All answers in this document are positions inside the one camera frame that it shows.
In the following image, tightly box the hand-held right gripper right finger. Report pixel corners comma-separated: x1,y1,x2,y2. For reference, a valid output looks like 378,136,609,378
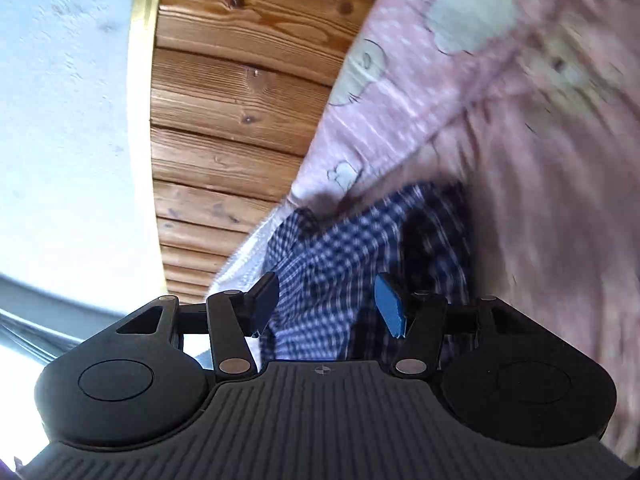
375,273,538,379

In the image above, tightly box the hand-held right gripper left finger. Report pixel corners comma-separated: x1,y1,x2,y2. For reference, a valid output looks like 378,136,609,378
117,272,280,380

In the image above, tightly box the navy plaid shirt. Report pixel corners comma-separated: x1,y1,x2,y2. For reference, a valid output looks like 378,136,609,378
259,182,481,363

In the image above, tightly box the pink bear print blanket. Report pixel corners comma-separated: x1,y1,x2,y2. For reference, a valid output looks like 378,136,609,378
287,0,640,471

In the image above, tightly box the wooden wall panelling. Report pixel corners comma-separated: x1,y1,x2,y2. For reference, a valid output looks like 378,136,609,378
127,0,391,301

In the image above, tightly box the metal window frame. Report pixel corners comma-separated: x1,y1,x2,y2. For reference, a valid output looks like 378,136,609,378
0,307,71,366

